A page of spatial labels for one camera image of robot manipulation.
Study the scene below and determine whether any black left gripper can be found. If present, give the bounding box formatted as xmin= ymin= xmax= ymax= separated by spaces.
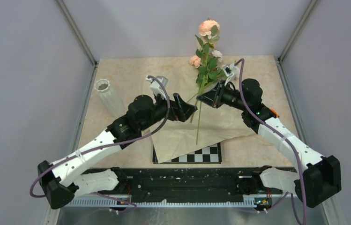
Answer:
xmin=139 ymin=90 xmax=197 ymax=131

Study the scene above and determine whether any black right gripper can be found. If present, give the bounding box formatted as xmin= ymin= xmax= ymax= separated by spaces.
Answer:
xmin=197 ymin=80 xmax=248 ymax=112

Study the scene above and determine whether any orange kraft wrapping paper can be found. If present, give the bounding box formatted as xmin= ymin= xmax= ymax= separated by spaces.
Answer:
xmin=152 ymin=67 xmax=255 ymax=163

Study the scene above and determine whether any orange rose flower stem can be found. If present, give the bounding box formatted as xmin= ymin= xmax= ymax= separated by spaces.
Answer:
xmin=195 ymin=19 xmax=222 ymax=146

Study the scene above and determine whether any white rose flower stem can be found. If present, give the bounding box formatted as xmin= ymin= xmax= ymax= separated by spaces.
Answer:
xmin=211 ymin=50 xmax=223 ymax=62

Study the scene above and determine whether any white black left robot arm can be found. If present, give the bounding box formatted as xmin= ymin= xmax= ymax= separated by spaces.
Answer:
xmin=38 ymin=93 xmax=197 ymax=209

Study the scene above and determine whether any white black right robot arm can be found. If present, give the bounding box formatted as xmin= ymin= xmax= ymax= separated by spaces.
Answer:
xmin=196 ymin=78 xmax=342 ymax=208

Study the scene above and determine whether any pink rose flower stem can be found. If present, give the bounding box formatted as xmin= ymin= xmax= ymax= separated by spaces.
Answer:
xmin=189 ymin=54 xmax=217 ymax=107

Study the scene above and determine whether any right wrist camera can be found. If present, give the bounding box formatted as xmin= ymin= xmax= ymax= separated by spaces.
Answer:
xmin=222 ymin=63 xmax=240 ymax=84

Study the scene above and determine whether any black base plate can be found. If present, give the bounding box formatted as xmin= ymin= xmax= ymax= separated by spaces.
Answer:
xmin=100 ymin=167 xmax=283 ymax=203

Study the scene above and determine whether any aluminium front rail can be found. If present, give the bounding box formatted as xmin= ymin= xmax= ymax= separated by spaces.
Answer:
xmin=51 ymin=175 xmax=334 ymax=208

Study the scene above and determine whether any aluminium frame rail right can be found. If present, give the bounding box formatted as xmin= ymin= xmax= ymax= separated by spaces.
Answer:
xmin=274 ymin=0 xmax=320 ymax=174

